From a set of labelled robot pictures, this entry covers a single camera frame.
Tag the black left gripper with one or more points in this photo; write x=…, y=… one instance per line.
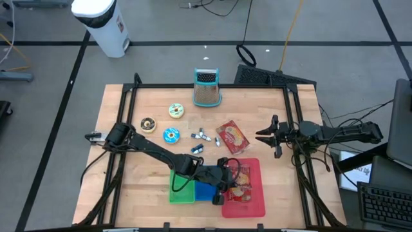
x=215, y=178

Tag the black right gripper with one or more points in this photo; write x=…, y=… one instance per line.
x=288, y=132

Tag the small silver blue clip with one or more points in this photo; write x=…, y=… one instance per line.
x=217, y=141
x=197, y=149
x=195, y=136
x=206, y=138
x=201, y=131

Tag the green plastic basket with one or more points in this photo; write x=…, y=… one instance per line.
x=181, y=196

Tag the blue donut tape roll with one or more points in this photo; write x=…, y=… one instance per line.
x=167, y=137

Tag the cream donut tape roll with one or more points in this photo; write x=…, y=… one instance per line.
x=176, y=110

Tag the brown donut tape roll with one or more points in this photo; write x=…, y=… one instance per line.
x=148, y=125

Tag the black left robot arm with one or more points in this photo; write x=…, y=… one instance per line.
x=154, y=151

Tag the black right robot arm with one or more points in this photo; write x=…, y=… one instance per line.
x=341, y=132

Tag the red plastic basket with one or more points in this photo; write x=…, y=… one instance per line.
x=254, y=206

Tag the blue plastic basket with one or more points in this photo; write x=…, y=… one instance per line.
x=204, y=193

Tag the black perforated metal panel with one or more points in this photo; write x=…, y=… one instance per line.
x=257, y=75

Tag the teal metal box grater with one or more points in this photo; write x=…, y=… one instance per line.
x=206, y=93

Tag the white paper sheet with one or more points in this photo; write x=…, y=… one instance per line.
x=354, y=174

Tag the black desk beam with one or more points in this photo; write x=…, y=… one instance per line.
x=360, y=161

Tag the dark grey laptop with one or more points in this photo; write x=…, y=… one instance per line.
x=391, y=174

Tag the dark grey monitor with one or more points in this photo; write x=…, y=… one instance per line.
x=400, y=125

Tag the black keyboard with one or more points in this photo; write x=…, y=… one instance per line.
x=386, y=204

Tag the white trash bin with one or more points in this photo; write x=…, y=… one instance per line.
x=106, y=29

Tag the black chair part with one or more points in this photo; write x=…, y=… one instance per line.
x=4, y=112

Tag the grey metal base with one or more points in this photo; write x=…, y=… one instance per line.
x=16, y=76

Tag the black metal table frame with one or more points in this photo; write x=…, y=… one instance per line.
x=161, y=85

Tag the white frame strip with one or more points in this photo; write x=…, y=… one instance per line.
x=120, y=230

